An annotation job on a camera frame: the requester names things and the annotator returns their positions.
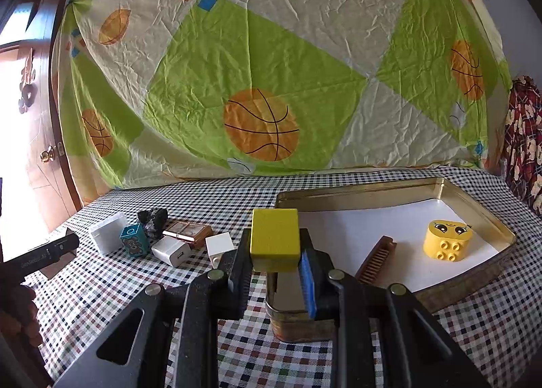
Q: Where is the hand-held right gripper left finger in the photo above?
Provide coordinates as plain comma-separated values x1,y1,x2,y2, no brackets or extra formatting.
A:
55,228,255,388

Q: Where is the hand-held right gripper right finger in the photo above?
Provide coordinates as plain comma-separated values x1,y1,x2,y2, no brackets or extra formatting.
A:
298,228,492,388

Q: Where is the white toy brick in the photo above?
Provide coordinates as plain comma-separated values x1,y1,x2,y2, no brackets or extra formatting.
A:
205,231,236,268

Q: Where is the yellow rectangular block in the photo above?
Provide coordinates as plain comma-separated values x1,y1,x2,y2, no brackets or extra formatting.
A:
250,208,301,273

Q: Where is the clear plastic box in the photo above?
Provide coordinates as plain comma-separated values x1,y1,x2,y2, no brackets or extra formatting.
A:
88,212,129,255

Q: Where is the white charger plug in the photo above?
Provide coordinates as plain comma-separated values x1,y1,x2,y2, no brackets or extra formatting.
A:
151,237,192,267

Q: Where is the teal bear toy brick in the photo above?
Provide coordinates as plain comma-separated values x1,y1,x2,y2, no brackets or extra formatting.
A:
119,223,152,259

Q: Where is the gold metal tin tray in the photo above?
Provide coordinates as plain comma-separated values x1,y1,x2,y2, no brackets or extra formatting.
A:
265,177,518,344

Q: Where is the person's left hand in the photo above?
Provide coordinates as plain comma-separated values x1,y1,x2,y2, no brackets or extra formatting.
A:
0,283,41,350

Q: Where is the brown wooden comb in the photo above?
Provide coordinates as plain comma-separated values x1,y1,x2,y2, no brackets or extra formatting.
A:
355,236,397,286

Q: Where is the checkered tablecloth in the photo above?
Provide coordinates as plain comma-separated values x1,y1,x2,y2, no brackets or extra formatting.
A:
23,165,542,388

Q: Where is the white paper tray liner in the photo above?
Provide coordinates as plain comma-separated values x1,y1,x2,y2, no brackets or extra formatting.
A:
277,198,498,293

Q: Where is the brass door knob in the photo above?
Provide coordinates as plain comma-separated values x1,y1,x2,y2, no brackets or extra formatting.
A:
40,144,65,164

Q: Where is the brown wooden door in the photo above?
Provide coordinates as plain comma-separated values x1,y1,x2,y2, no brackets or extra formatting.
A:
0,0,84,237

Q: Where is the yellow face toy brick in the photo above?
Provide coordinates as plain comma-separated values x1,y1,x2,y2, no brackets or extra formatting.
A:
422,219,474,264

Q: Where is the hanging door ornament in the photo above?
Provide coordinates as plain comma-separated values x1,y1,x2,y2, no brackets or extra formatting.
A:
18,48,38,114

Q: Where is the basketball print bed sheet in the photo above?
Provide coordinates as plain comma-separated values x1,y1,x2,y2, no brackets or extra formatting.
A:
57,0,514,192

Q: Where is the red plaid printed cloth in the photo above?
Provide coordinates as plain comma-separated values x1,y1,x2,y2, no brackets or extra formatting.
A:
503,75,542,218

